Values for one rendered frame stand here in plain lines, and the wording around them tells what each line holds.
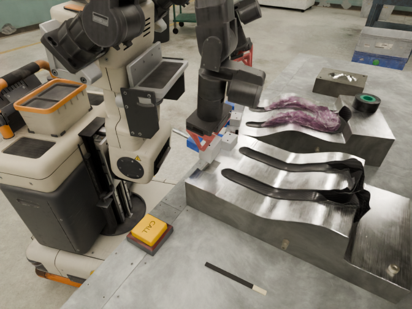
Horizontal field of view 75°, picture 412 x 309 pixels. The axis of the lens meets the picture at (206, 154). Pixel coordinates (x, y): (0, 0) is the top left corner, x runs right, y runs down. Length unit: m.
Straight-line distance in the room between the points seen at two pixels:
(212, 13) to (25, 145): 0.82
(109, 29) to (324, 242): 0.58
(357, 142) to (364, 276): 0.42
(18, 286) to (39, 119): 0.97
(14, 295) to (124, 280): 1.15
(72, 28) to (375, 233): 0.77
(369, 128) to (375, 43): 3.23
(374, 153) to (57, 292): 1.51
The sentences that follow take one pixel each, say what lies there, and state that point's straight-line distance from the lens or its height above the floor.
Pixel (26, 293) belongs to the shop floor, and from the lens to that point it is 1.73.
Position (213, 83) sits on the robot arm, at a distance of 0.51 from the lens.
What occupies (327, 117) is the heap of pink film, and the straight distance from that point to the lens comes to 0.99.
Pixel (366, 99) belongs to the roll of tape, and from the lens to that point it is 1.08.
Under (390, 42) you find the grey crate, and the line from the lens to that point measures 4.15.
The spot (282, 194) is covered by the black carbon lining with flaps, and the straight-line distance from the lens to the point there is 0.67.
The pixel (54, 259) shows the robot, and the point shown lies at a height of 0.26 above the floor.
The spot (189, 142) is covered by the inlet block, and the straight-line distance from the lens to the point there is 0.67.
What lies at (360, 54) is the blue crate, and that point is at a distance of 4.18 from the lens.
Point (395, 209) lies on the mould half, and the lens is 0.79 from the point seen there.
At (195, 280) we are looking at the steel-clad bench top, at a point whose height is 0.80.
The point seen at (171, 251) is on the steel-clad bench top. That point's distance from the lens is 0.66.
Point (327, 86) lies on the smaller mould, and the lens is 1.35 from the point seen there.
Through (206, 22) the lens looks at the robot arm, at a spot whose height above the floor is 1.26.
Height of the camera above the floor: 1.37
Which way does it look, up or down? 39 degrees down
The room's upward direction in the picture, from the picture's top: straight up
